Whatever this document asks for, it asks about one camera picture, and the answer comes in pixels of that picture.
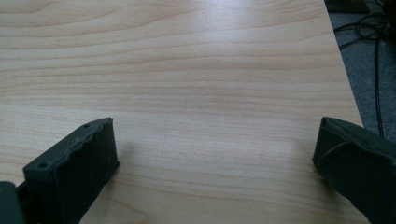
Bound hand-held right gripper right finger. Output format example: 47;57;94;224
312;116;396;224

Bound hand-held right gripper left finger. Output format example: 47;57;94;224
17;117;120;224

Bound dark equipment base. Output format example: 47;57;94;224
323;0;372;14

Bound black cable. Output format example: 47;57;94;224
332;12;392;139

